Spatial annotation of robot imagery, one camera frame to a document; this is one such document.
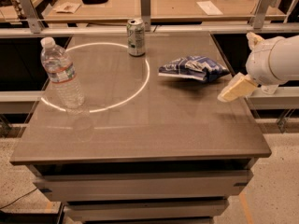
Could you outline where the upper cabinet drawer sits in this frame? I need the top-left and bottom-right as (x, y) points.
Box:
(34, 170), (252, 202)

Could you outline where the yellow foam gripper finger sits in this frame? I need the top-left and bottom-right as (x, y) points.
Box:
(218, 73), (258, 102)
(246, 32), (263, 50)

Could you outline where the right metal bracket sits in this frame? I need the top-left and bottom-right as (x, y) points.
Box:
(250, 0), (272, 29)

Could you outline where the brown paper packet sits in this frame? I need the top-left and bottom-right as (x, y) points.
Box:
(54, 2), (80, 14)

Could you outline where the cabinet drawer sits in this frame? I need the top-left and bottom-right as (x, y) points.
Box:
(64, 199), (228, 222)
(34, 170), (252, 202)

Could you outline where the middle metal bracket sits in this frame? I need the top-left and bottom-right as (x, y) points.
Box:
(140, 0), (151, 32)

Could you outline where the left metal bracket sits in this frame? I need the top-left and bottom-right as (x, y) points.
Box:
(19, 0), (44, 34)

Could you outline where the green 7up can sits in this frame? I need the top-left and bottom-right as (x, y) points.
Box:
(127, 19), (145, 57)

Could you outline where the black floor cable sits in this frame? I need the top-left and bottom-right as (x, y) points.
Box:
(0, 188), (37, 211)

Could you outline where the black object on desk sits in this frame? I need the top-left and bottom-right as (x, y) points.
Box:
(82, 0), (108, 5)

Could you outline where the clear plastic water bottle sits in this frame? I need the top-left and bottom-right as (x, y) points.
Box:
(40, 37), (85, 109)

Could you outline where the metal bracket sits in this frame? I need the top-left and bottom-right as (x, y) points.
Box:
(250, 0), (272, 29)
(19, 0), (44, 34)
(140, 0), (151, 32)

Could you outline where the white envelope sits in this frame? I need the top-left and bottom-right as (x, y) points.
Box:
(197, 1), (222, 16)

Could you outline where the blue chip bag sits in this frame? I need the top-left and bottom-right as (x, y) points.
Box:
(158, 56), (230, 83)

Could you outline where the lower cabinet drawer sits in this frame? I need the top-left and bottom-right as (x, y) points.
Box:
(64, 199), (228, 222)

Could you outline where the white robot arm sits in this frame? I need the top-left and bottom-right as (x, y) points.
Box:
(218, 32), (299, 102)

